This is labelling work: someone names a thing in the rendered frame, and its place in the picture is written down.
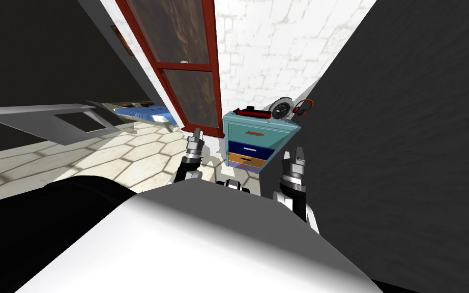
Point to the bed with blue mattress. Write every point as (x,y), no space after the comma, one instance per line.
(149,114)

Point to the brown framed wall picture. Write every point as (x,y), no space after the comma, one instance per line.
(121,40)

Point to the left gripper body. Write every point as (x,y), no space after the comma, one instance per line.
(195,145)

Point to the red framed glass door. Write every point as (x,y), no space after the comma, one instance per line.
(185,85)

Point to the orange black headphones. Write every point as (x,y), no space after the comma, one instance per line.
(304,105)

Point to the grey round clock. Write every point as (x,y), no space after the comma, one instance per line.
(281,110)

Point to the teal drawer cabinet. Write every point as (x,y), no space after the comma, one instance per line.
(255,138)

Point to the red flat box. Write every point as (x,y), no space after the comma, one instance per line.
(253,112)

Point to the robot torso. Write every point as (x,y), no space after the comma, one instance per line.
(202,244)

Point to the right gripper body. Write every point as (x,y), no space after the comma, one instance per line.
(294,168)

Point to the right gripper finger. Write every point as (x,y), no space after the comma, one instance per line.
(287,157)
(299,154)

